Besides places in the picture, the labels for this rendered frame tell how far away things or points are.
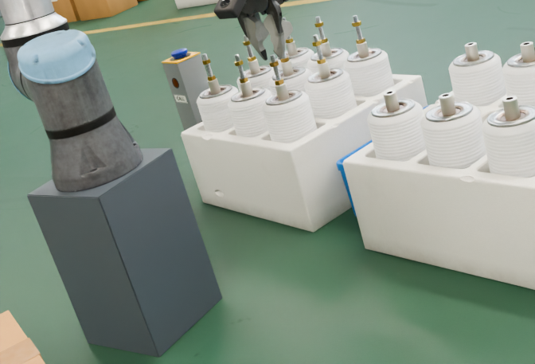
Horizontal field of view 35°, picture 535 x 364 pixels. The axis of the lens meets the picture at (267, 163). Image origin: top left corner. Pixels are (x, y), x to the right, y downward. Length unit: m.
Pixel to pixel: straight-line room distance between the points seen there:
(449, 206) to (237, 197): 0.61
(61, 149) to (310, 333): 0.49
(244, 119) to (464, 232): 0.58
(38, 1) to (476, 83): 0.78
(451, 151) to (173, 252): 0.49
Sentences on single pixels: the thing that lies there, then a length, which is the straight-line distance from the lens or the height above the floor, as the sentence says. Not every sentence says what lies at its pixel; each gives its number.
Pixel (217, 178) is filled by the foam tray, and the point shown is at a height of 0.08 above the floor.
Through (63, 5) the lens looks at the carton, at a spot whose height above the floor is 0.11.
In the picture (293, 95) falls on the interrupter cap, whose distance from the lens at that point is 1.67.
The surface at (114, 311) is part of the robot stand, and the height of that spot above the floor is 0.08.
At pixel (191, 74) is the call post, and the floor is 0.27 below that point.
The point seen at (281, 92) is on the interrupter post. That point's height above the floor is 0.27.
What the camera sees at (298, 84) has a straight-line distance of 1.80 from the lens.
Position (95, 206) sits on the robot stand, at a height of 0.28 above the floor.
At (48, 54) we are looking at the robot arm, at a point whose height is 0.52.
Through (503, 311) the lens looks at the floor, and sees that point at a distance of 1.31.
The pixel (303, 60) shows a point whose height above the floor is 0.24.
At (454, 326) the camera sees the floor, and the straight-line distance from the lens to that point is 1.30.
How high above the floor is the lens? 0.72
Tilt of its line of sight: 20 degrees down
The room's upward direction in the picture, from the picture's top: 17 degrees counter-clockwise
